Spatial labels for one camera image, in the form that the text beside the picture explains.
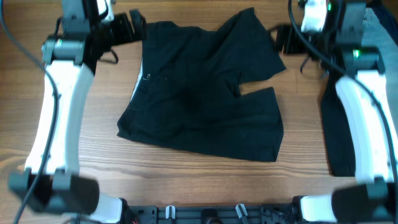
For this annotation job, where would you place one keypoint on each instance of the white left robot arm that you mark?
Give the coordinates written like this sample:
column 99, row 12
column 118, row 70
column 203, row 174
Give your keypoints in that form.
column 51, row 181

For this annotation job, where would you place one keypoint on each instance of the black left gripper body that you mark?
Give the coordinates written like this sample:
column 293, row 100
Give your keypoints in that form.
column 119, row 33

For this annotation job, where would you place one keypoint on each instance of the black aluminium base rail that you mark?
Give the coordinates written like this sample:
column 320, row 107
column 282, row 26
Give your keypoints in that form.
column 240, row 213

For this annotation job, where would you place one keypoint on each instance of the black shorts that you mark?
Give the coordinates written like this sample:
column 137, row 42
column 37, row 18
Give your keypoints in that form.
column 188, row 96

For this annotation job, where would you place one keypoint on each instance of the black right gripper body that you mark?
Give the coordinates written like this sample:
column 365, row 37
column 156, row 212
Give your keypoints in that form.
column 298, row 42

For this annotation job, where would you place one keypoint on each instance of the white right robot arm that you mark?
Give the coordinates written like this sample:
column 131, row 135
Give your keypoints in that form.
column 355, row 111

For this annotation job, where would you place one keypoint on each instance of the light blue denim shorts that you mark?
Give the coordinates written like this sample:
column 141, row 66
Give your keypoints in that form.
column 376, row 35

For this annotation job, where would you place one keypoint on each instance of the dark folded garment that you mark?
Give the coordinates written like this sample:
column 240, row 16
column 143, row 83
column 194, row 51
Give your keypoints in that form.
column 338, row 140

